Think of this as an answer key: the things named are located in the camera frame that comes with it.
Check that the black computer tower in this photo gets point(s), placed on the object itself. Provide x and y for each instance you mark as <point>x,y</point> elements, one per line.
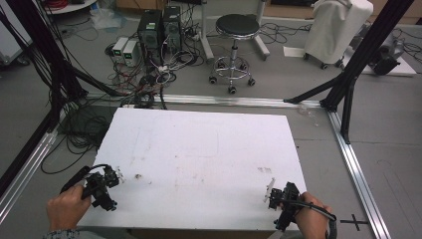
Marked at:
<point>150,33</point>
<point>172,28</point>

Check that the black metal frame post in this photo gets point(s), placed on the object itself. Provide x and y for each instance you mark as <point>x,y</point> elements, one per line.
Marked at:
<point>361,56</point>
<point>43,49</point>

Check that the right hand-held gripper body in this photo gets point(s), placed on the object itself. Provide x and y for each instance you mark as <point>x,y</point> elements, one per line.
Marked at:
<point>286,204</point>

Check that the white metal table legs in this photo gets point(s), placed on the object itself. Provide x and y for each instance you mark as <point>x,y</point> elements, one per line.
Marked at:
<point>207,43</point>

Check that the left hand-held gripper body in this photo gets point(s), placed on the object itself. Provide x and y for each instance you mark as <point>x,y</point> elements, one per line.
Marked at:
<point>99,189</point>

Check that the black machine on board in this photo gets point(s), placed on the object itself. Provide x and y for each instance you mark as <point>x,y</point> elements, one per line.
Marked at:
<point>386,56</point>

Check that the person's right hand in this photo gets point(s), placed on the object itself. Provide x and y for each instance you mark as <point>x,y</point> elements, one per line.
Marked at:
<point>312,217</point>

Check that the black round rolling stool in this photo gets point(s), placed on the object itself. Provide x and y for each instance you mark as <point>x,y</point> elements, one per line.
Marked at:
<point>236,40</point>

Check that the white cloth covered cart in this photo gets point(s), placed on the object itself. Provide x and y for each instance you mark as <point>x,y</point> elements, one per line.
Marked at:
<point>335,28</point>

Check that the white whiteboard work surface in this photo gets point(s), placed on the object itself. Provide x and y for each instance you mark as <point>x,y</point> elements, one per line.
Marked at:
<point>355,172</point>

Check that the white power supply box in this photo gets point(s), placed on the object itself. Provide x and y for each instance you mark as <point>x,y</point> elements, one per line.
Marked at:
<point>130,53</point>
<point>119,46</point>

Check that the white round table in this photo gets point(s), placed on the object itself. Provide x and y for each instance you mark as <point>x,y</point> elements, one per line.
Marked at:
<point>71,6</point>

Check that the white flat floor board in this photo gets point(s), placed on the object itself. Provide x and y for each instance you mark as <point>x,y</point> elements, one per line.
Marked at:
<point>403,68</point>

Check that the person's left patterned sleeve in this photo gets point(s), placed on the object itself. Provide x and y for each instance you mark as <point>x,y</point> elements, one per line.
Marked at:
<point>61,234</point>

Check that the clear plastic bag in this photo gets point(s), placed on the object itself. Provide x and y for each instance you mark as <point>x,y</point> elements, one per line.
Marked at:
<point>107,18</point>

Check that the person's left hand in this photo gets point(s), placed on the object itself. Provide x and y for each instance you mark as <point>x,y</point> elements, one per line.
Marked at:
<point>66,207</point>

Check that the white power strip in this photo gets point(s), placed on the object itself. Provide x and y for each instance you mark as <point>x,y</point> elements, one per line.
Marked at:
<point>163,68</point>

